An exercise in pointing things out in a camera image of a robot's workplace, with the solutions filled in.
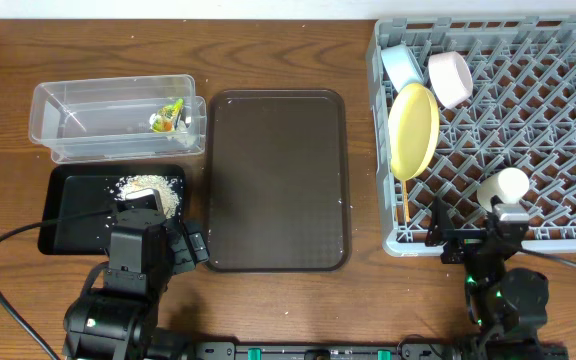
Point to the white green cup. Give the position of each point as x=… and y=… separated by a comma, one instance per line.
x=509, y=185

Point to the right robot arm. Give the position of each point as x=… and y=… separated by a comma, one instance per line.
x=508, y=306

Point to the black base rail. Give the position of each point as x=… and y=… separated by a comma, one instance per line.
x=415, y=350

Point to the grey dishwasher rack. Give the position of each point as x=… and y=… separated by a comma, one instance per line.
x=522, y=114

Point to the dark brown serving tray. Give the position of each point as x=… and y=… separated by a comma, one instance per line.
x=277, y=188

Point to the pink bowl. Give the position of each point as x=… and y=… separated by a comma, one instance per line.
x=450, y=78

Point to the clear plastic bin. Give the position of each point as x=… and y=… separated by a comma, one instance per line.
x=96, y=120

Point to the pile of rice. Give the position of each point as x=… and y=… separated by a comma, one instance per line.
x=133, y=187

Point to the yellow plate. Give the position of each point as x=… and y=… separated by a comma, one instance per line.
x=413, y=125

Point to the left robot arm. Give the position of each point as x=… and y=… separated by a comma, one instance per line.
x=116, y=314

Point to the black waste tray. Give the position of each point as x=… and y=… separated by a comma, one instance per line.
x=75, y=189

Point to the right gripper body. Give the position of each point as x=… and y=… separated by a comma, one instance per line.
x=466, y=240

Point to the white tissue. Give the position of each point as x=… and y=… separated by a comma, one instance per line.
x=185, y=132

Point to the blue bowl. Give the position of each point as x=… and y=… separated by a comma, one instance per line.
x=401, y=67

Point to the wooden chopstick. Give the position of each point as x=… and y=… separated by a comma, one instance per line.
x=405, y=201

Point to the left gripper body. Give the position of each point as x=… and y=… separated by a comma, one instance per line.
x=182, y=257

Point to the green orange snack wrapper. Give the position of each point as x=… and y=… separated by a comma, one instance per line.
x=166, y=119

